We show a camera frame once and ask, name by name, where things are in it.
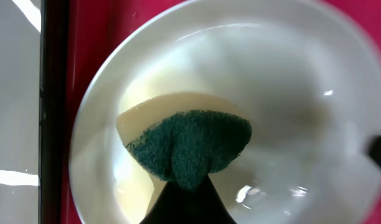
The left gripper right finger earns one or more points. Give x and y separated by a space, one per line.
207 207

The black water tray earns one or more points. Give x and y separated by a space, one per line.
32 72

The green yellow sponge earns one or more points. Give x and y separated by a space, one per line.
182 137

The red plastic tray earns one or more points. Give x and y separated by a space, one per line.
84 46

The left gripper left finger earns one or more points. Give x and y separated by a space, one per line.
170 207

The white plate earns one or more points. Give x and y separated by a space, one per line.
271 93

